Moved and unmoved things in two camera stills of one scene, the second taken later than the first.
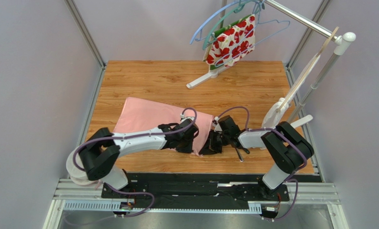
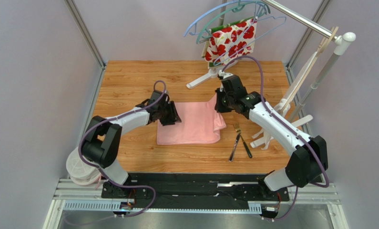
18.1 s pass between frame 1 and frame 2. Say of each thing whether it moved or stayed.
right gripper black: moved
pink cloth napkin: moved
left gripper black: moved
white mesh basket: stayed
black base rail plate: stayed
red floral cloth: stayed
